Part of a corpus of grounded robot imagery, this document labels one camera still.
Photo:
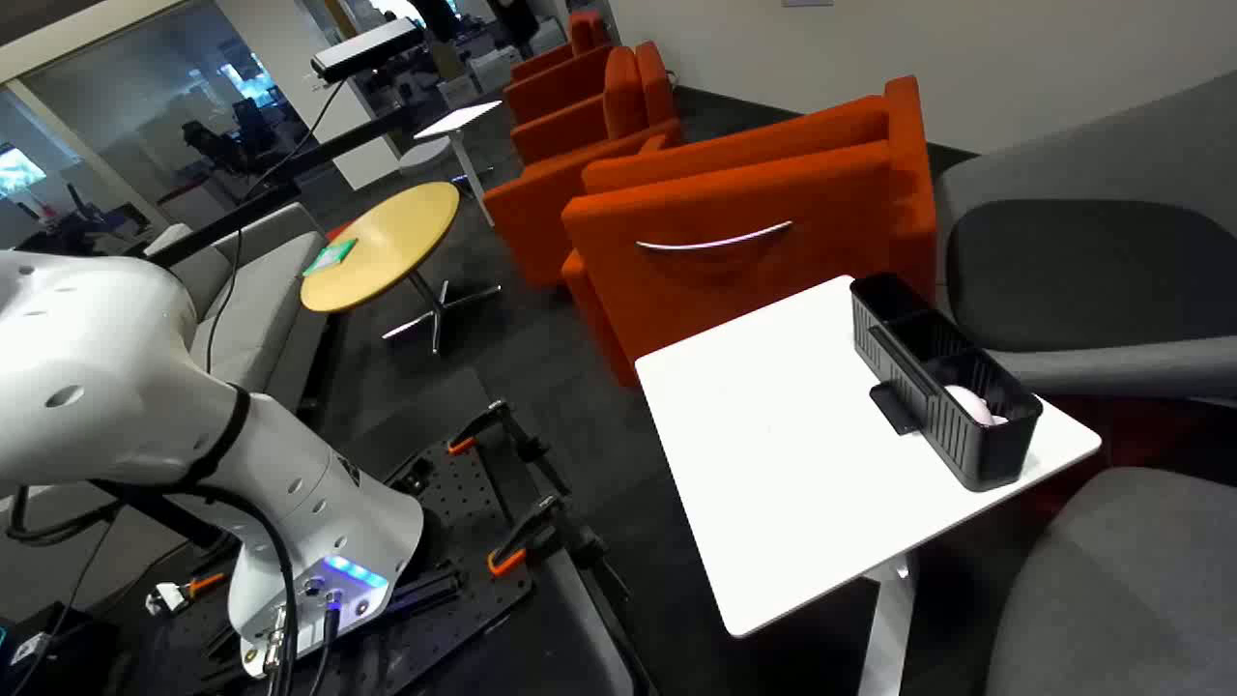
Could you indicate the black metal bar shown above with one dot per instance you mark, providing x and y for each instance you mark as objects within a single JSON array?
[{"x": 277, "y": 175}]

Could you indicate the green card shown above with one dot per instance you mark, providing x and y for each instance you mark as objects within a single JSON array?
[{"x": 331, "y": 253}]

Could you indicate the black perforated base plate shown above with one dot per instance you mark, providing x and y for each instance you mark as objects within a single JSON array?
[{"x": 449, "y": 604}]

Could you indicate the large orange armchair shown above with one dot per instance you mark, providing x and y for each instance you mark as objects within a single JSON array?
[{"x": 760, "y": 247}]

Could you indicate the grey armchair with dark cushion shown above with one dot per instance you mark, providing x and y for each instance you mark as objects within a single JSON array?
[{"x": 1095, "y": 272}]

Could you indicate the small white orange connector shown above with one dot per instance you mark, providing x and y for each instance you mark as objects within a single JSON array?
[{"x": 166, "y": 599}]

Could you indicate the grey upholstered chair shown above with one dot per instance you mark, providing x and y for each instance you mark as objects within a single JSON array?
[{"x": 1134, "y": 592}]

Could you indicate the round yellow wooden table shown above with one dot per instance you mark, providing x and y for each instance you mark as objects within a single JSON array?
[{"x": 378, "y": 247}]

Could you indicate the black cutlery box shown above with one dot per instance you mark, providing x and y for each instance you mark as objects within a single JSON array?
[{"x": 947, "y": 374}]

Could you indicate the small white side table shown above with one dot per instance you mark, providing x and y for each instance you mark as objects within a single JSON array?
[{"x": 452, "y": 122}]

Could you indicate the white item in box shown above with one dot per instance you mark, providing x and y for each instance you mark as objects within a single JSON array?
[{"x": 976, "y": 409}]

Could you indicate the white table leg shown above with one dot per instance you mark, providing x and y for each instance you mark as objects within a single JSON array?
[{"x": 884, "y": 631}]

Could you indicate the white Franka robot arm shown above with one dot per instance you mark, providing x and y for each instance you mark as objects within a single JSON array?
[{"x": 101, "y": 374}]

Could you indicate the black device on stand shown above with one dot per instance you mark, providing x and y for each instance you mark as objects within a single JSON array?
[{"x": 366, "y": 47}]

